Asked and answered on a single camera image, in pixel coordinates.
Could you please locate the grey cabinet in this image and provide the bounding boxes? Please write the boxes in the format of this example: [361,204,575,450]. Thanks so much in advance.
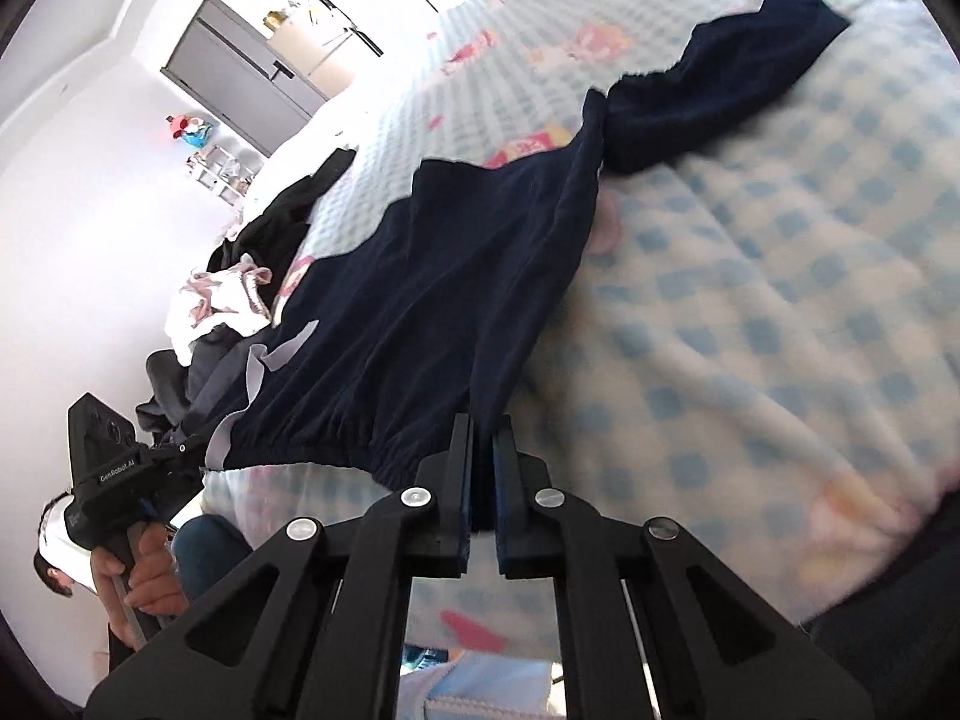
[160,0,331,158]

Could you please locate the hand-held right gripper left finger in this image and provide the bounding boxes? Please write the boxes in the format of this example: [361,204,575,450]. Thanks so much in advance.
[84,412,475,720]

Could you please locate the navy blue garment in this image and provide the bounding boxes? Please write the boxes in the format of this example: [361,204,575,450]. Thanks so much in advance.
[201,0,852,492]

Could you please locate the white and pink garment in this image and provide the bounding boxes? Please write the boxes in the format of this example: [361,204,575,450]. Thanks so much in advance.
[163,253,275,365]

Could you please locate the person's left hand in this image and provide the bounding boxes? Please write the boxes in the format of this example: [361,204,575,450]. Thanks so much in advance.
[90,525,188,647]

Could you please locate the small storage rack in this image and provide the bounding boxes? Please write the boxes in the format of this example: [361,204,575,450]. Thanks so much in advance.
[184,144,261,205]

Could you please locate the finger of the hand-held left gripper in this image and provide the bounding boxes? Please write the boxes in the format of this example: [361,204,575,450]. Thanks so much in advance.
[150,439,209,482]

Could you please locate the dark grey clothes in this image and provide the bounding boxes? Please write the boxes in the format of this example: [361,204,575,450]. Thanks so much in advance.
[135,326,263,455]

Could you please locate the black garment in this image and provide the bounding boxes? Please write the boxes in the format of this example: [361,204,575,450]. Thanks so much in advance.
[221,146,357,316]

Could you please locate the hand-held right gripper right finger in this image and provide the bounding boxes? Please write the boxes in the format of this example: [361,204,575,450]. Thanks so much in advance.
[491,414,875,720]

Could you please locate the person's legs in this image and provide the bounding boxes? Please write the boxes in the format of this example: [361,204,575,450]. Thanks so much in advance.
[172,514,256,608]

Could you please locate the blue checkered printed blanket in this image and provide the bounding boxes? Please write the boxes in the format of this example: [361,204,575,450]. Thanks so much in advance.
[199,0,960,661]

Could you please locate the person's upper body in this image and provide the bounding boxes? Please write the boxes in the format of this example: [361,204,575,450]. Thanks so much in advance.
[32,493,98,602]

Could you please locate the red and blue plush toy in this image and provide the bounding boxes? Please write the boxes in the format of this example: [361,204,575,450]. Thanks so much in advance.
[166,114,216,152]

